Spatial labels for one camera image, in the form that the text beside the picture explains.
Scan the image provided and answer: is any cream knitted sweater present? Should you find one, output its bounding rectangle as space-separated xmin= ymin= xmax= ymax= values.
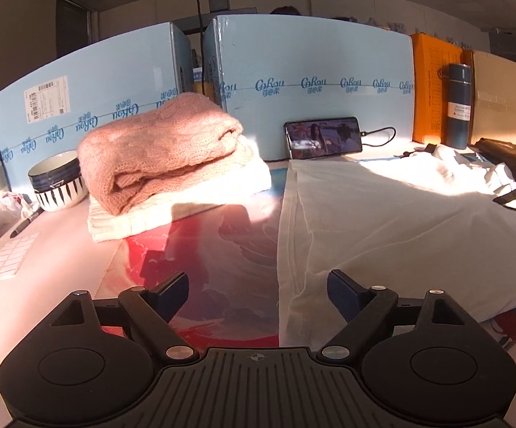
xmin=88 ymin=137 xmax=271 ymax=243

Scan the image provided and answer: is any black marker pen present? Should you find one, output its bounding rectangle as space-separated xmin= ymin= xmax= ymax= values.
xmin=10 ymin=208 xmax=44 ymax=239

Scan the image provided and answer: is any blue striped ceramic bowl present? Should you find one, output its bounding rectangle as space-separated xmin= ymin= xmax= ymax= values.
xmin=28 ymin=150 xmax=88 ymax=213

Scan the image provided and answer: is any orange cardboard box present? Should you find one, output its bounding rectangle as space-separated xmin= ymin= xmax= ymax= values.
xmin=410 ymin=33 xmax=472 ymax=144

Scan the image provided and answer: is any white label sheet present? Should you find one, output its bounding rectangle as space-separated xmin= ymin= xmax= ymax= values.
xmin=0 ymin=234 xmax=38 ymax=281

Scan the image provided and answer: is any white t-shirt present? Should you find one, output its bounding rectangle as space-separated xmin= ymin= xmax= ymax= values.
xmin=277 ymin=146 xmax=516 ymax=350

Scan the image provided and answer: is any dark blue vacuum bottle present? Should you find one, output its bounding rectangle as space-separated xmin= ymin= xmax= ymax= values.
xmin=439 ymin=63 xmax=472 ymax=150

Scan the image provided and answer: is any black smartphone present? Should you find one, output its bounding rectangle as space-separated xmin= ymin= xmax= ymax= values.
xmin=284 ymin=117 xmax=362 ymax=159

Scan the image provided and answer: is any brown cardboard box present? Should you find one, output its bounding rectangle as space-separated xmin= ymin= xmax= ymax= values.
xmin=470 ymin=51 xmax=516 ymax=144

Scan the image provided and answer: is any light blue carton box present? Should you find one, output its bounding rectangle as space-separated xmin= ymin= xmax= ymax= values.
xmin=204 ymin=15 xmax=414 ymax=161

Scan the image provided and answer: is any pink knitted sweater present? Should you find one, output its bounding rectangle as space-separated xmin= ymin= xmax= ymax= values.
xmin=77 ymin=93 xmax=255 ymax=215

